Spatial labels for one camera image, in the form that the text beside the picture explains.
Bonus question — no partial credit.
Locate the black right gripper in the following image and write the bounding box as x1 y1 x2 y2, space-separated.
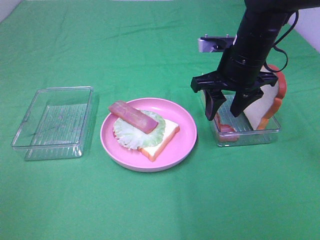
190 47 278 121

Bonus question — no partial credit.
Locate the toast bread slice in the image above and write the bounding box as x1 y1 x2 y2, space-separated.
243 71 287 131
123 119 180 162

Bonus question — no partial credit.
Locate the bacon strip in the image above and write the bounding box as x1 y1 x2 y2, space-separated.
108 100 159 134
214 113 240 142

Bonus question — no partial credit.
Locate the green lettuce leaf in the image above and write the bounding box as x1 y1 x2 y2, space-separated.
113 110 167 150

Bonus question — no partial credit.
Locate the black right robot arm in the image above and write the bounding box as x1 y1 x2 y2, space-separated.
190 0 320 121

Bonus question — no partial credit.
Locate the right clear plastic tray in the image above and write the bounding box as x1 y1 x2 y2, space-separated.
209 94 280 147

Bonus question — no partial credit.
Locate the clear plastic tray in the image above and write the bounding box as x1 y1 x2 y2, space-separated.
209 94 280 147
11 86 94 161

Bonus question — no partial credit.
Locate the pink round plate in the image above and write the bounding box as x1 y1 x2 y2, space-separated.
100 97 197 172

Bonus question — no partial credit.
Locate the green tablecloth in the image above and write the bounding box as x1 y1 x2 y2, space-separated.
0 0 320 240

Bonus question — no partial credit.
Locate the left clear plastic tray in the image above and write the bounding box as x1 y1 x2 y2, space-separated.
11 86 94 161

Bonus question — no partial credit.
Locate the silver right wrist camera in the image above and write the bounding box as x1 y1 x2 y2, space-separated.
197 34 235 53

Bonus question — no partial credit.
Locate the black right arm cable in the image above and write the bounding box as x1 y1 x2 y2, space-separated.
264 11 300 74

